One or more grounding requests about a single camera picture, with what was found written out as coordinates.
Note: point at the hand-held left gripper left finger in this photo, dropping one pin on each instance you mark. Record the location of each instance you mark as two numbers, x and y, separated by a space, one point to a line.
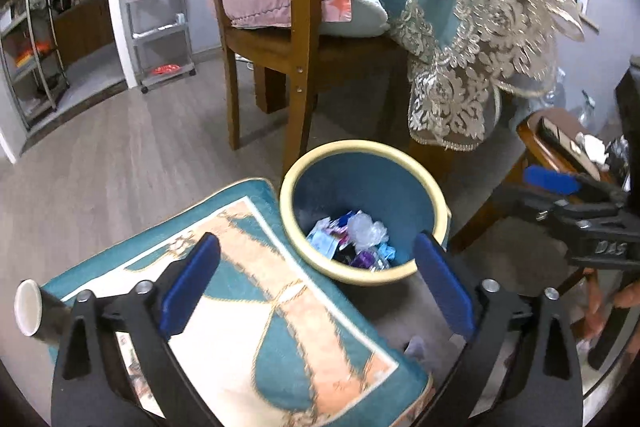
192 287

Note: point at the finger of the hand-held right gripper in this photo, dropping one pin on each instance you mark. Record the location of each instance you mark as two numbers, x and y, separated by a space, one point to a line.
540 204
550 179

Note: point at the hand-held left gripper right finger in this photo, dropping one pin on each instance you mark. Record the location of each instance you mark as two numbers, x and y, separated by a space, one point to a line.
445 287

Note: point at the blue face mask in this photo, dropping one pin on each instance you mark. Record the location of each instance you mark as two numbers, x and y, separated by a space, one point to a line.
385 252

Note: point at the purple wrapper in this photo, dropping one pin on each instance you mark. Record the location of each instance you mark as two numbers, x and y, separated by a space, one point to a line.
365 259

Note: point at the clear plastic wrap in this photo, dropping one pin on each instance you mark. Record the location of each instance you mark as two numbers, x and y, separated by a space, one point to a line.
367 229

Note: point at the blue wet wipes packet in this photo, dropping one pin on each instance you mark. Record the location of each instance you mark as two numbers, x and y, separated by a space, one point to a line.
345 222

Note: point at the blue bin with yellow rim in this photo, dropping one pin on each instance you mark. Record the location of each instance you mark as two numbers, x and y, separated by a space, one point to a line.
380 177

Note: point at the small blue white sachet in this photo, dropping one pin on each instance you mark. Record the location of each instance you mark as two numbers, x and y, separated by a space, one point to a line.
322 237

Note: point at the person's right hand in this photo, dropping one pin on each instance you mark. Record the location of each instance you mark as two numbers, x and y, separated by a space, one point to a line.
631 294

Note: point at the brown wooden stool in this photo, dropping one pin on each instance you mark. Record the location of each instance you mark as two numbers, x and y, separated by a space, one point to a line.
527 142

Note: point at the white tissue wad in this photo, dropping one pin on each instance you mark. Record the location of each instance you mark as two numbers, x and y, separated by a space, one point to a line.
592 149

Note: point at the white paper scrap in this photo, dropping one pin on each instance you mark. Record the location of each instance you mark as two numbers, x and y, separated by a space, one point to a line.
417 348

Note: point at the crumpled silver foil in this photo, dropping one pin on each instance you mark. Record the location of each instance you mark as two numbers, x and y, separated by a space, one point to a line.
617 154

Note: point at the clear plastic bottle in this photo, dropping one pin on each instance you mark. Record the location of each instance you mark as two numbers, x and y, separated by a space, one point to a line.
557 87
588 107

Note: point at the teal printed cushion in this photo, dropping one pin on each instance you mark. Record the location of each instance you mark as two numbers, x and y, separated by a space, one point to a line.
280 332

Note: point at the black cabinet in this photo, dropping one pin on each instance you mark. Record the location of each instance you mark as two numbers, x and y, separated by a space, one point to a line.
631 107

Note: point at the black cup white inside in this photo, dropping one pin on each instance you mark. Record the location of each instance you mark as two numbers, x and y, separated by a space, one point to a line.
47 312

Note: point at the brown wooden table leg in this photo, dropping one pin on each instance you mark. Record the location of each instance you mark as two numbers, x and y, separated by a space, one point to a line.
270 87

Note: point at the orange red packet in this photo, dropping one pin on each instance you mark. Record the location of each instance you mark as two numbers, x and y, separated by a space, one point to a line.
165 70

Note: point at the pale blue pillow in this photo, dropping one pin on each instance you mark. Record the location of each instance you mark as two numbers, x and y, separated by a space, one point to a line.
365 12

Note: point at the white trolley cart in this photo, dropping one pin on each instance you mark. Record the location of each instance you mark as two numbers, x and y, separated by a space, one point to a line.
157 32

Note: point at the metal shelf rack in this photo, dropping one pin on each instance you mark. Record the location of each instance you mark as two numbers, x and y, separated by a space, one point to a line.
30 71

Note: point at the brown kitchen cabinet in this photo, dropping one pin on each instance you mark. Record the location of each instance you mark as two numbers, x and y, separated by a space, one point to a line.
85 32

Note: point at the wooden chair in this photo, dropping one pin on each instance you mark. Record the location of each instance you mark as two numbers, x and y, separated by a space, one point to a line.
302 32

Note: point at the orange item on rack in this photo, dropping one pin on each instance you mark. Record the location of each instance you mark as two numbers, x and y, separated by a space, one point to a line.
32 54

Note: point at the black kettle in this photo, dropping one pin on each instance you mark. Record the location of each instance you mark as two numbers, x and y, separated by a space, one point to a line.
62 2

